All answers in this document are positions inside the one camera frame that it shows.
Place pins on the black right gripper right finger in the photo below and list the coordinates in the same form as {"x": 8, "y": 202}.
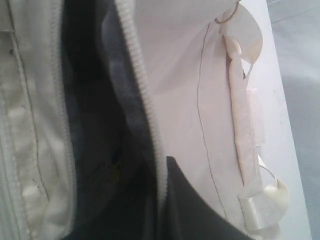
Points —
{"x": 187, "y": 216}

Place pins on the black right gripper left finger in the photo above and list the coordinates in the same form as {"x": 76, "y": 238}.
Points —
{"x": 135, "y": 213}

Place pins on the cream duffel bag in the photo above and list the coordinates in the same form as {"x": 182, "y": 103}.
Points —
{"x": 94, "y": 92}

